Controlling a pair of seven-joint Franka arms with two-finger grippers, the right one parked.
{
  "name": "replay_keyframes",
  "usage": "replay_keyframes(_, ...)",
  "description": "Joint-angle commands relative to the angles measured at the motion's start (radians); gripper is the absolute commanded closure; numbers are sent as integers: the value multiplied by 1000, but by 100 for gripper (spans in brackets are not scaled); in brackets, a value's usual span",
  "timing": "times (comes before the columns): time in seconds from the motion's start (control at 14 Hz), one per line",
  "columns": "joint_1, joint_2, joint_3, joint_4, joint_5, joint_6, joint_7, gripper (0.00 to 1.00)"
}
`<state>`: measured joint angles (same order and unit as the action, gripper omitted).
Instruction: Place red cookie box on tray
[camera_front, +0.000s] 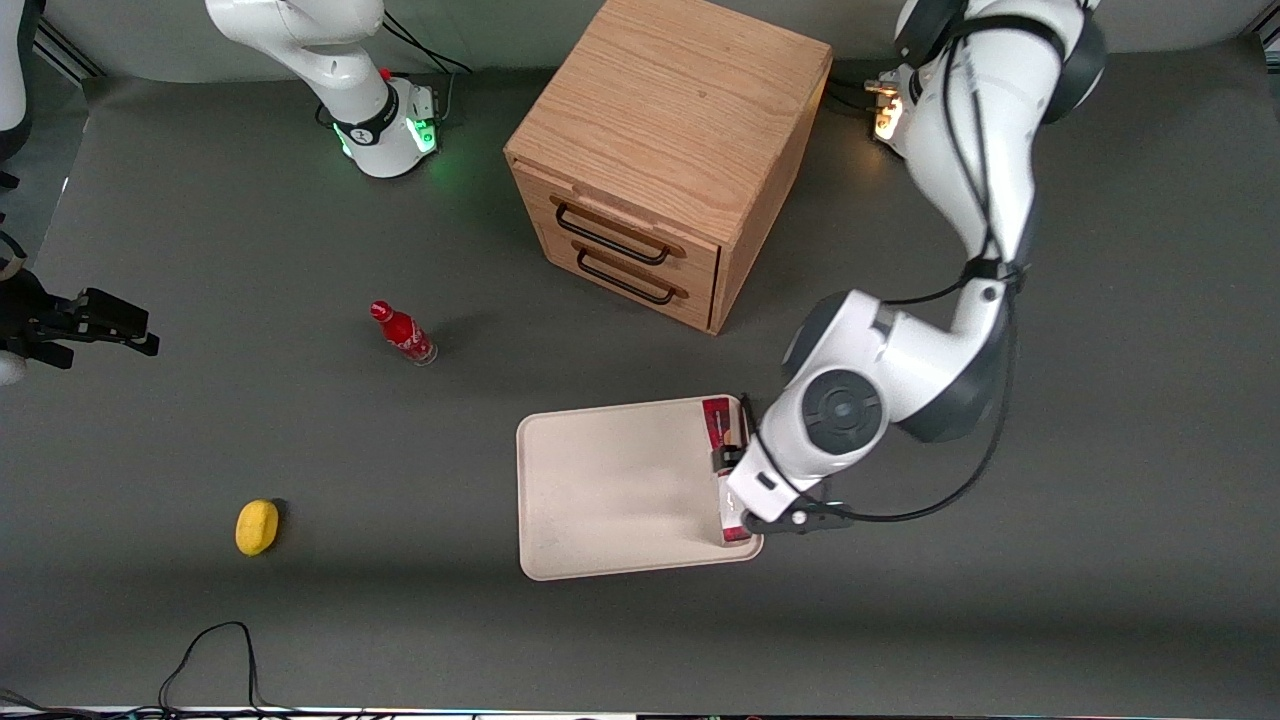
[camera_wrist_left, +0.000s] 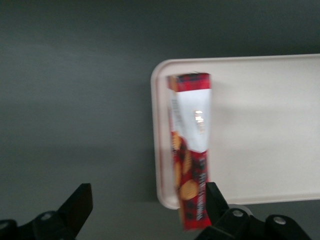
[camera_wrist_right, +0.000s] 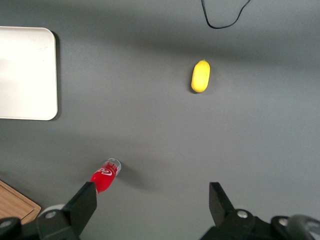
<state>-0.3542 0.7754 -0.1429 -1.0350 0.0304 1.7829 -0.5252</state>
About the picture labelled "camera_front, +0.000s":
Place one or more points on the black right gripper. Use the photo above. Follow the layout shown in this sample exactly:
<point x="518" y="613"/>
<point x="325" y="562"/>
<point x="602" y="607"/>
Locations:
<point x="42" y="322"/>

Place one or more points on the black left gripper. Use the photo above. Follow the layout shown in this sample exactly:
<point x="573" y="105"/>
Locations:
<point x="729" y="456"/>

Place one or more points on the red cookie box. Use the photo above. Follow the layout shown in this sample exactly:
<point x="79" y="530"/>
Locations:
<point x="718" y="420"/>

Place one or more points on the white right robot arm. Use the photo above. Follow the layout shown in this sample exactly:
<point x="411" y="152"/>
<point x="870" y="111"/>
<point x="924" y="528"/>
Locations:
<point x="375" y="125"/>

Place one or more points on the beige plastic tray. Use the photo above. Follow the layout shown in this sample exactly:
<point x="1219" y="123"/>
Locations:
<point x="620" y="490"/>

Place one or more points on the yellow lemon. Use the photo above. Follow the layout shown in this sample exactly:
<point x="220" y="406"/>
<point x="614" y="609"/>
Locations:
<point x="256" y="527"/>

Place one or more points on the dark grey table mat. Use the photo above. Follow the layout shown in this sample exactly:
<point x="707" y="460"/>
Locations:
<point x="950" y="620"/>

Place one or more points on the red cola bottle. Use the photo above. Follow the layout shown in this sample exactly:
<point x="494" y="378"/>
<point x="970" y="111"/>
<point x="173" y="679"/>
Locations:
<point x="405" y="335"/>

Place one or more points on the wooden drawer cabinet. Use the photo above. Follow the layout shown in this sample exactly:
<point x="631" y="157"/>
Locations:
<point x="670" y="110"/>

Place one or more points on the aluminium frame rail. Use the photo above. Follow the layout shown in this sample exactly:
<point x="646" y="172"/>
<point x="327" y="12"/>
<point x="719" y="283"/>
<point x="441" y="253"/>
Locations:
<point x="65" y="50"/>

